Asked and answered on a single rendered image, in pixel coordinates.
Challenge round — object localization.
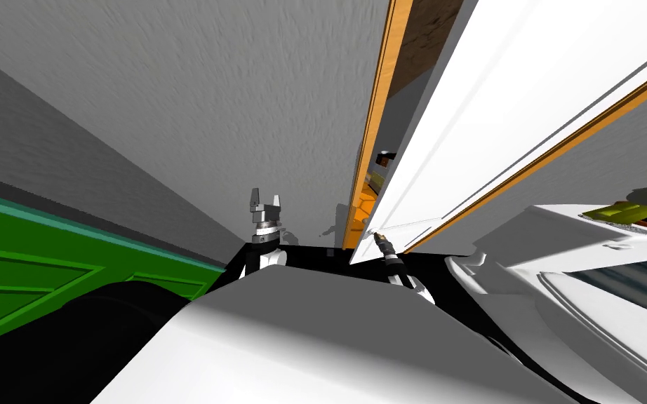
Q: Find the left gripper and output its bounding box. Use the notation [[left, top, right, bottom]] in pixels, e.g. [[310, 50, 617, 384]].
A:
[[249, 187, 284, 227]]

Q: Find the green panelled cupboard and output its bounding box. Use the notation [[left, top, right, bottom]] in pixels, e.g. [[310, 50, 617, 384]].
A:
[[0, 187, 227, 353]]

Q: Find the white rounded appliance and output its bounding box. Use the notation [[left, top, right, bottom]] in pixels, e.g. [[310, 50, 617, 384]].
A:
[[446, 184, 647, 404]]

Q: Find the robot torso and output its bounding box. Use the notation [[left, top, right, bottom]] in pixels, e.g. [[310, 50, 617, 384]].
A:
[[90, 262, 580, 404]]

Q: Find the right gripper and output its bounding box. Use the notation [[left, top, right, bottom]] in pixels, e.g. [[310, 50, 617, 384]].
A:
[[372, 232, 396, 260]]

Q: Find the white door leaf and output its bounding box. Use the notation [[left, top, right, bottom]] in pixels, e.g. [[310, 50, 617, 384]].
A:
[[349, 0, 647, 266]]

